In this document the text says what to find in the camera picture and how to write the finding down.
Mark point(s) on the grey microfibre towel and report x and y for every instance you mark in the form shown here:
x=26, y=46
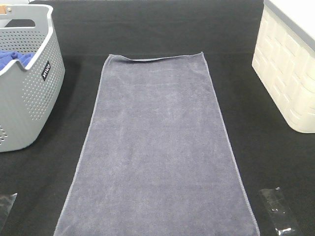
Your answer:
x=156, y=160

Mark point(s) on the blue towel in basket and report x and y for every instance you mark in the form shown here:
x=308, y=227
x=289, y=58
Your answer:
x=7, y=56

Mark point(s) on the black table cloth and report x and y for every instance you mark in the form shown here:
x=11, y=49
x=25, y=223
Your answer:
x=268, y=152

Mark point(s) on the grey perforated laundry basket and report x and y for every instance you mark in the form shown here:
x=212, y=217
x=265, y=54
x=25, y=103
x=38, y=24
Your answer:
x=28, y=94

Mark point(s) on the cream plastic storage bin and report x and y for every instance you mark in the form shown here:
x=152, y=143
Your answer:
x=284, y=59

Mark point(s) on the clear tape strip right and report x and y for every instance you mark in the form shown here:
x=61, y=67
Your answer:
x=281, y=215

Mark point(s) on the clear tape strip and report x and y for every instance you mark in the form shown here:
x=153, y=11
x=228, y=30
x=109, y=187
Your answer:
x=281, y=215
x=6, y=204

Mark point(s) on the clear tape strip left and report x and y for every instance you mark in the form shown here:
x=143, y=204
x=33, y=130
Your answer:
x=6, y=204

